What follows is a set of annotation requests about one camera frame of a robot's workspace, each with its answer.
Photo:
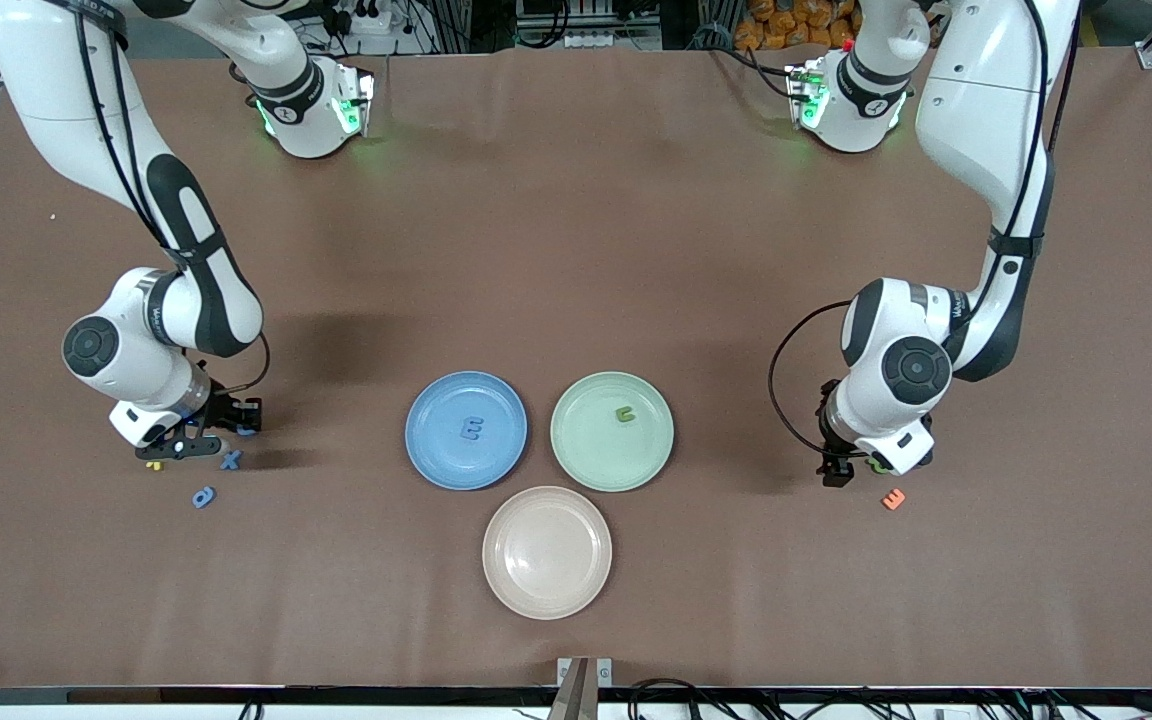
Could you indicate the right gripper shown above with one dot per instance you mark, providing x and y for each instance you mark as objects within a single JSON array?
[{"x": 223, "y": 409}]

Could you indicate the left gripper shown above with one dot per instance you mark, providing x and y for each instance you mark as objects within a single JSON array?
[{"x": 833, "y": 451}]

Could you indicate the green foam letter p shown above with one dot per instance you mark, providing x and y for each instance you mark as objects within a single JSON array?
[{"x": 876, "y": 464}]

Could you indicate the blue foam letter x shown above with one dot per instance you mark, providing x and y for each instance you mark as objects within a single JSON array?
[{"x": 229, "y": 460}]

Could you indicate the blue foam letter a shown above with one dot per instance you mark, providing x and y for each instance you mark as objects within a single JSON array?
[{"x": 203, "y": 496}]

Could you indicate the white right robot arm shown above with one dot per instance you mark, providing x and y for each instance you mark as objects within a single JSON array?
[{"x": 186, "y": 290}]

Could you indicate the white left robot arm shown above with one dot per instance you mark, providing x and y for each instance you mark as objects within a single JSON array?
[{"x": 986, "y": 120}]

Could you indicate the orange foam letter E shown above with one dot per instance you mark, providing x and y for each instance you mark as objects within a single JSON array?
[{"x": 893, "y": 498}]

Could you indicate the blue plate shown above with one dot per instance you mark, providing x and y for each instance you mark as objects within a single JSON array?
[{"x": 436, "y": 450}]

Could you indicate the light green plate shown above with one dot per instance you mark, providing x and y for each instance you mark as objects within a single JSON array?
[{"x": 596, "y": 455}]

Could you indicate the beige plate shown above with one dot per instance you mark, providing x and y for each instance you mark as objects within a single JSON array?
[{"x": 547, "y": 552}]

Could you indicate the bag of orange fruits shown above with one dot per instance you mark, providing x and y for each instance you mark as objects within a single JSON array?
[{"x": 796, "y": 25}]

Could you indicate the long white power strip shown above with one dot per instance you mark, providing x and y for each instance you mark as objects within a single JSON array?
[{"x": 586, "y": 40}]

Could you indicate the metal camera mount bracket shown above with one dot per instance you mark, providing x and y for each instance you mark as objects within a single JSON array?
[{"x": 584, "y": 680}]

